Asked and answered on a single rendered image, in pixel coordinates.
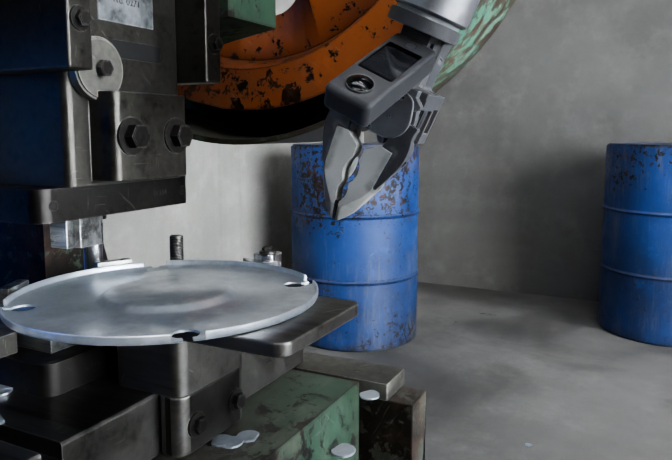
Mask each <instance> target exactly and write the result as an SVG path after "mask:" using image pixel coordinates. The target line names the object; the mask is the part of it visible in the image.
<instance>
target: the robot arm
mask: <svg viewBox="0 0 672 460"><path fill-rule="evenodd" d="M395 1H397V2H398V4H397V5H394V4H392V6H391V8H390V11H389V13H388V15H387V17H388V18H391V19H393V20H395V21H397V22H400V23H402V24H403V27H402V29H401V31H400V34H398V33H397V34H395V35H393V36H392V37H391V38H389V39H388V40H386V41H385V42H384V43H382V44H381V45H379V46H378V47H377V48H375V49H374V50H373V51H371V52H370V53H368V54H367V55H366V56H364V57H363V58H362V59H360V60H359V61H357V62H356V63H355V64H353V65H352V66H350V67H349V68H348V69H346V70H345V71H344V72H342V73H341V74H339V75H338V76H337V77H335V78H334V79H332V80H331V81H330V82H328V83H327V85H326V88H325V97H324V105H325V106H326V107H328V108H329V109H330V111H329V113H328V115H327V117H326V120H325V124H324V129H323V149H322V161H323V183H324V194H325V200H326V205H327V210H328V214H329V216H330V217H332V218H334V219H335V220H340V219H342V218H344V217H347V216H349V215H351V214H353V213H354V212H356V211H357V210H358V209H360V208H361V207H362V206H363V205H364V204H365V203H366V202H367V201H369V200H370V199H371V198H372V197H373V196H374V195H375V194H376V193H377V192H378V191H379V190H380V189H381V188H382V187H383V186H384V184H385V182H386V181H388V180H389V179H390V178H391V177H393V176H394V175H395V174H396V173H397V172H399V171H400V170H401V169H402V168H403V167H404V166H405V164H406V163H407V162H408V160H409V159H410V157H411V155H412V153H413V151H414V140H415V139H416V136H417V135H418V133H419V135H418V137H417V139H416V141H415V143H416V144H424V142H425V140H426V138H427V136H428V134H429V131H430V129H431V127H432V125H433V123H434V121H435V119H436V116H437V114H438V112H439V110H440V108H441V106H442V104H443V101H444V99H445V97H442V96H440V95H438V94H436V93H434V92H432V87H433V85H434V83H435V81H436V78H437V76H438V74H439V72H440V70H441V67H442V65H443V63H444V61H445V59H446V57H447V54H448V52H449V50H450V48H451V46H455V47H456V45H457V43H458V41H459V39H460V36H461V33H459V30H460V29H461V30H465V29H467V27H468V25H469V23H470V21H471V19H472V17H473V15H474V12H475V10H476V8H477V6H478V4H479V2H480V0H395ZM434 110H435V112H434V114H433V116H432V118H431V121H430V123H429V125H428V127H427V129H426V131H425V133H424V130H425V128H426V126H427V124H428V122H429V120H430V117H431V115H432V113H433V111H434ZM428 111H429V113H428ZM427 113H428V115H427ZM426 115H427V117H426ZM425 117H426V119H425ZM424 119H425V122H424V124H423V126H422V123H423V121H424ZM421 126H422V128H421ZM363 127H364V128H366V129H368V130H370V131H372V132H373V133H375V134H376V136H377V142H378V143H380V144H381V143H384V144H383V146H382V147H377V148H369V149H365V150H364V151H363V153H362V155H361V157H360V160H359V171H358V174H357V176H356V177H355V179H354V180H353V181H351V182H350V183H349V184H348V190H347V193H346V195H345V196H344V198H342V190H343V187H344V185H345V183H346V182H347V181H348V179H349V177H350V176H351V175H352V173H353V172H354V170H355V168H356V165H357V162H358V156H359V154H360V151H361V149H362V142H361V141H360V137H361V133H362V129H361V128H363ZM420 128H421V130H420Z"/></svg>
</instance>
